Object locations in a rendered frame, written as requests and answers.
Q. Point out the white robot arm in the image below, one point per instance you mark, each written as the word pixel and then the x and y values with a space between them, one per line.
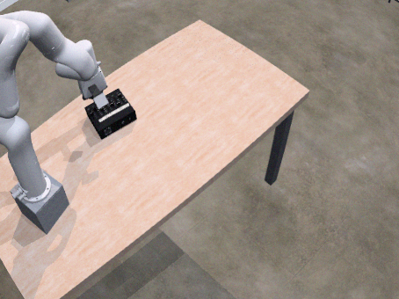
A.
pixel 15 133

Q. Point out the black lighting desk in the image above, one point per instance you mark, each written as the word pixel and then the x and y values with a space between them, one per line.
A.
pixel 111 117

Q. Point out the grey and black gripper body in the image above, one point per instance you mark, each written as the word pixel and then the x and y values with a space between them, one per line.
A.
pixel 98 80

